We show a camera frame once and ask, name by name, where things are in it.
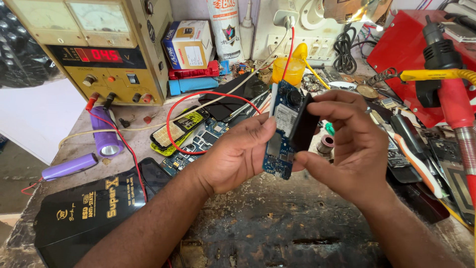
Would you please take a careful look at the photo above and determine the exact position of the person's right hand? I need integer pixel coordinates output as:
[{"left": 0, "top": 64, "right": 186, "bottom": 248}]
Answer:
[{"left": 294, "top": 89, "right": 393, "bottom": 207}]

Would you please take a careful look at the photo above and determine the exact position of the person's left hand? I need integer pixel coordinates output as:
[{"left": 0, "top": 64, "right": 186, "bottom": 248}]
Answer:
[{"left": 193, "top": 113, "right": 278, "bottom": 195}]

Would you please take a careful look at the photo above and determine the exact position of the blue phone circuit board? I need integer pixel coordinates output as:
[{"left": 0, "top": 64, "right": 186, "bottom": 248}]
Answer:
[{"left": 262, "top": 79, "right": 314, "bottom": 181}]

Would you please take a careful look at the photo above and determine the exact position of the black phone battery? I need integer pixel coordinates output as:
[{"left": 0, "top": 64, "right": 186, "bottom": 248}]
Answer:
[{"left": 289, "top": 93, "right": 321, "bottom": 153}]

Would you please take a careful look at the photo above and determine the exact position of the bare blue phone board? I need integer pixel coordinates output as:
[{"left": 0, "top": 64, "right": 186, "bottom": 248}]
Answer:
[{"left": 160, "top": 118, "right": 230, "bottom": 178}]

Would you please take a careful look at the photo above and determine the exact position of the orange and white cutter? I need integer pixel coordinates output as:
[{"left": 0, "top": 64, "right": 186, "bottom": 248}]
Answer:
[{"left": 390, "top": 113, "right": 446, "bottom": 200}]

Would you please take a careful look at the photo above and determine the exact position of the black phone display panel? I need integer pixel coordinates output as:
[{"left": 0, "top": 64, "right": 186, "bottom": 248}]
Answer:
[{"left": 198, "top": 72, "right": 271, "bottom": 122}]

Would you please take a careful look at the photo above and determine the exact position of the yellow-green phone housing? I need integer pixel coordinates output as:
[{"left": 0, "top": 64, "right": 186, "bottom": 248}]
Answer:
[{"left": 149, "top": 106, "right": 211, "bottom": 157}]

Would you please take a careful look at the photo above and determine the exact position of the round metal tin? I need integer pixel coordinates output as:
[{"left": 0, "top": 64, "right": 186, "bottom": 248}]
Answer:
[{"left": 356, "top": 84, "right": 380, "bottom": 101}]

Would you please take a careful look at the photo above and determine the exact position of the black phone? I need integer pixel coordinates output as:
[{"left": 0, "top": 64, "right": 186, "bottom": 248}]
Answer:
[{"left": 137, "top": 157, "right": 173, "bottom": 200}]

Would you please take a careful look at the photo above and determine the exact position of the blue ribbed case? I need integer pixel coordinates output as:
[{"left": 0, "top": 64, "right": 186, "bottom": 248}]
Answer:
[{"left": 168, "top": 77, "right": 219, "bottom": 97}]

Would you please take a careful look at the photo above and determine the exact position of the metal spring iron holder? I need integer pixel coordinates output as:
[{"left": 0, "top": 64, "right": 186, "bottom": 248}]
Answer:
[{"left": 367, "top": 67, "right": 399, "bottom": 87}]

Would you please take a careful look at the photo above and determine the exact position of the heap of phone parts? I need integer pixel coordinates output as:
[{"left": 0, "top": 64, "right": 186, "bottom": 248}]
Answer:
[{"left": 387, "top": 127, "right": 476, "bottom": 228}]

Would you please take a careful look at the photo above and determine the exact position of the red ribbed case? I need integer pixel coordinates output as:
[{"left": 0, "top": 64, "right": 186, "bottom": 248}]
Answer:
[{"left": 168, "top": 60, "right": 220, "bottom": 80}]

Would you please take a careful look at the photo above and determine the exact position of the yellow plastic jar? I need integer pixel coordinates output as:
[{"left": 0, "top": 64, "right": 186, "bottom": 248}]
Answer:
[{"left": 271, "top": 56, "right": 306, "bottom": 88}]

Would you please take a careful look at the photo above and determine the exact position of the red clip test lead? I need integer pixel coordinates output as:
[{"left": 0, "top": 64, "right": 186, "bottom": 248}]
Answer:
[{"left": 85, "top": 92, "right": 149, "bottom": 203}]

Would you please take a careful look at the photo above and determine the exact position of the yellow soldering iron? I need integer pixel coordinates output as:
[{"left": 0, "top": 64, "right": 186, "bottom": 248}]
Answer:
[{"left": 399, "top": 68, "right": 476, "bottom": 87}]

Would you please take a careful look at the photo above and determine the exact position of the red panel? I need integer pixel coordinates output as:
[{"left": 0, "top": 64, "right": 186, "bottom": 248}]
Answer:
[{"left": 366, "top": 10, "right": 476, "bottom": 129}]

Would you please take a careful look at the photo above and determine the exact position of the blue and white carton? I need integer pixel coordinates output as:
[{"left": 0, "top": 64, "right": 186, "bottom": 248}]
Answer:
[{"left": 162, "top": 20, "right": 213, "bottom": 70}]

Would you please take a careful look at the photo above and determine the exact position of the white glue bottle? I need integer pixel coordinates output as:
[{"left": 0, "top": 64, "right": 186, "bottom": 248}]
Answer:
[{"left": 239, "top": 0, "right": 256, "bottom": 60}]

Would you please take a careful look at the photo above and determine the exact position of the white printed pouch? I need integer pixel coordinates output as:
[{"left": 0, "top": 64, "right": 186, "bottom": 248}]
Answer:
[{"left": 207, "top": 0, "right": 245, "bottom": 65}]

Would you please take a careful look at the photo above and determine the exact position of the black hot air gun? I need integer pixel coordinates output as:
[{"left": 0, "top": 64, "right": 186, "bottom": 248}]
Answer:
[{"left": 415, "top": 14, "right": 464, "bottom": 109}]

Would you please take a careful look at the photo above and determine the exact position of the large purple battery cell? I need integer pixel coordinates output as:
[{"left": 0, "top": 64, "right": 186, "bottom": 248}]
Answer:
[{"left": 89, "top": 106, "right": 125, "bottom": 159}]

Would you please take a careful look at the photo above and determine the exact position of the black clip test lead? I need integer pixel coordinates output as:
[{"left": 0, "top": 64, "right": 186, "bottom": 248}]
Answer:
[{"left": 102, "top": 92, "right": 117, "bottom": 111}]

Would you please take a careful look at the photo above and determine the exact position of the white charger plug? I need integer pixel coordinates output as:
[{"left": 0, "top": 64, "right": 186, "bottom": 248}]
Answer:
[{"left": 273, "top": 10, "right": 300, "bottom": 31}]

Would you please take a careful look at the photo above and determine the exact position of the black packet with gold print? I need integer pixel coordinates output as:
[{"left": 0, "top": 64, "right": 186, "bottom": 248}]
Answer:
[{"left": 33, "top": 170, "right": 149, "bottom": 268}]

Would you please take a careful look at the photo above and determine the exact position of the yellow bench power supply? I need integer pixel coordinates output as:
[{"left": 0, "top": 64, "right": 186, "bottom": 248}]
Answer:
[{"left": 3, "top": 0, "right": 174, "bottom": 106}]

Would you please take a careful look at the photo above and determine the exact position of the slim purple battery cell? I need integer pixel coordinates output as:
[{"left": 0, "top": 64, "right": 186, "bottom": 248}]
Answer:
[{"left": 41, "top": 153, "right": 99, "bottom": 182}]

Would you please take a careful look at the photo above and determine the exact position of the black plastic bag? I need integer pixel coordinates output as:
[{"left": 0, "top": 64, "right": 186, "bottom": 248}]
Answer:
[{"left": 0, "top": 0, "right": 65, "bottom": 90}]

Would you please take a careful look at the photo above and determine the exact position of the solder wire spool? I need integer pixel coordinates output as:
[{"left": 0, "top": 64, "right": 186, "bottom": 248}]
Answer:
[{"left": 316, "top": 134, "right": 335, "bottom": 156}]

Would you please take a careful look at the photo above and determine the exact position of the red wire loop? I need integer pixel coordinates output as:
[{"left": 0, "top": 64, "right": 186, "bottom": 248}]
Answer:
[{"left": 166, "top": 91, "right": 262, "bottom": 156}]

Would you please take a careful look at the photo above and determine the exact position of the white cable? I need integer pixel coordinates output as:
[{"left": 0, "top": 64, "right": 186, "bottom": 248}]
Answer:
[{"left": 58, "top": 27, "right": 291, "bottom": 149}]

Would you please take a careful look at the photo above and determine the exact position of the coiled black cable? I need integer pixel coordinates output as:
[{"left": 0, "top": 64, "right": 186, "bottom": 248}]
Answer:
[{"left": 332, "top": 23, "right": 358, "bottom": 75}]

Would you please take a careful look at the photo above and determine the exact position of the red charger cable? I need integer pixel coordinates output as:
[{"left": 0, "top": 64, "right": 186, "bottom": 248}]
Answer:
[{"left": 281, "top": 26, "right": 296, "bottom": 81}]

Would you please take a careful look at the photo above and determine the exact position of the white wall switch board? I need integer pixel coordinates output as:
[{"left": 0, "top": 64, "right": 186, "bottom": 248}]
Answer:
[{"left": 252, "top": 0, "right": 363, "bottom": 68}]

